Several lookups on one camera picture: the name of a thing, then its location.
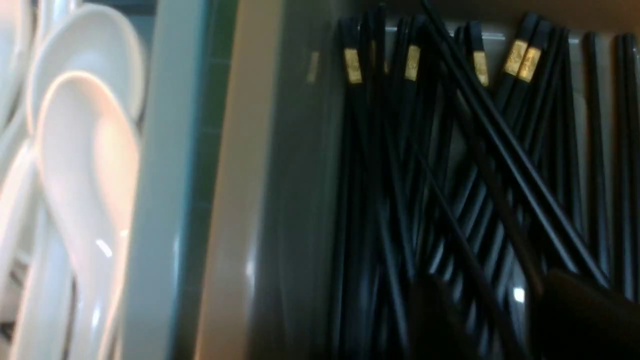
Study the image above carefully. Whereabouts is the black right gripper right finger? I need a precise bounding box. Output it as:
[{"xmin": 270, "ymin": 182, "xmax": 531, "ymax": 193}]
[{"xmin": 534, "ymin": 269, "xmax": 640, "ymax": 360}]

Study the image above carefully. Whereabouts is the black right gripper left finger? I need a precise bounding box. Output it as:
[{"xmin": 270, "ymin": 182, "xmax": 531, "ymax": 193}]
[{"xmin": 407, "ymin": 275, "xmax": 480, "ymax": 360}]

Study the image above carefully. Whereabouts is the pile of black chopsticks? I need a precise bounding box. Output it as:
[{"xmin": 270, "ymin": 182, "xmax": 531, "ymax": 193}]
[{"xmin": 317, "ymin": 0, "xmax": 639, "ymax": 360}]

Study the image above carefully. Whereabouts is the teal plastic spoon bin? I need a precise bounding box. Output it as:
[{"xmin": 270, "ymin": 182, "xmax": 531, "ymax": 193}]
[{"xmin": 82, "ymin": 0, "xmax": 213, "ymax": 360}]

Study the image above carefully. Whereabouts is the pile of white soup spoons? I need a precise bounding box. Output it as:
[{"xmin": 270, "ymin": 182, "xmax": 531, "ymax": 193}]
[{"xmin": 1, "ymin": 0, "xmax": 146, "ymax": 360}]

